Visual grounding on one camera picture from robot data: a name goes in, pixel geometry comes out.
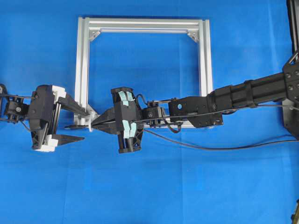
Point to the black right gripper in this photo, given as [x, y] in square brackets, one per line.
[106, 121]

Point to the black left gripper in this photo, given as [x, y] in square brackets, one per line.
[44, 142]

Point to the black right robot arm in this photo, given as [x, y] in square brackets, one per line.
[208, 111]

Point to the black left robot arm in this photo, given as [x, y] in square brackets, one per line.
[16, 110]

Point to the blue table mat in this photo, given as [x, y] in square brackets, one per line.
[230, 174]

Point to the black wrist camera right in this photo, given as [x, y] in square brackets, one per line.
[126, 115]

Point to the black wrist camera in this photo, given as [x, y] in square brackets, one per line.
[126, 115]
[41, 107]

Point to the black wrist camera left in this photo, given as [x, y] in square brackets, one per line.
[41, 107]

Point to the silver aluminium extrusion frame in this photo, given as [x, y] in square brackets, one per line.
[90, 28]

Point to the black base plate corner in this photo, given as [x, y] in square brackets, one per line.
[291, 69]

